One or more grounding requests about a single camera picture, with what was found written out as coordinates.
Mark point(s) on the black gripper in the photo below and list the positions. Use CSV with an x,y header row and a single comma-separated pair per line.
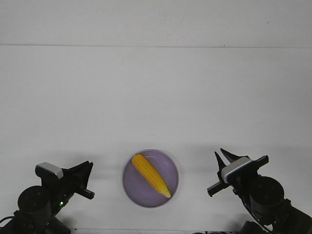
x,y
75,181
239,180

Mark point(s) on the purple round plate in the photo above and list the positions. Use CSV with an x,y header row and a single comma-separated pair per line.
x,y
137,187

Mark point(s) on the yellow corn cob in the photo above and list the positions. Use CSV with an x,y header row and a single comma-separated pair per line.
x,y
150,174

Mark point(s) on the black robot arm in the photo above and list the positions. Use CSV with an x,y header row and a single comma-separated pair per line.
x,y
39,205
262,196

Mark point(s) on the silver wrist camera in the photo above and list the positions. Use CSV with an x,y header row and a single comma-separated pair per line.
x,y
233,167
45,169

